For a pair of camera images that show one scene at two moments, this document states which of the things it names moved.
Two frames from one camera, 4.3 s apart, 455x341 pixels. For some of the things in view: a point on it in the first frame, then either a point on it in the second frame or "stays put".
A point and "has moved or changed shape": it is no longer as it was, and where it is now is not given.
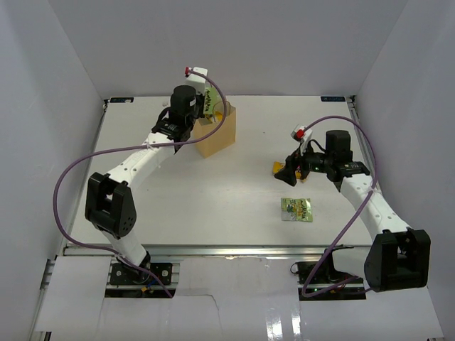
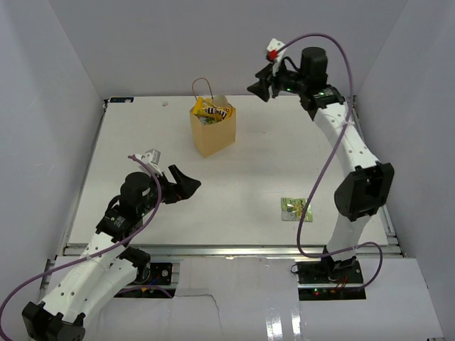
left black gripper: (200, 98) to (183, 190)
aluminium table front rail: (225, 251) stays put
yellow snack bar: (219, 116) has moved or changed shape
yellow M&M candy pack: (278, 165) to (223, 112)
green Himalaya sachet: (211, 98) to (207, 121)
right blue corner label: (333, 98) stays put
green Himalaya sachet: (296, 209) stays put
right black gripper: (287, 174) to (261, 88)
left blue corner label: (121, 99) stays put
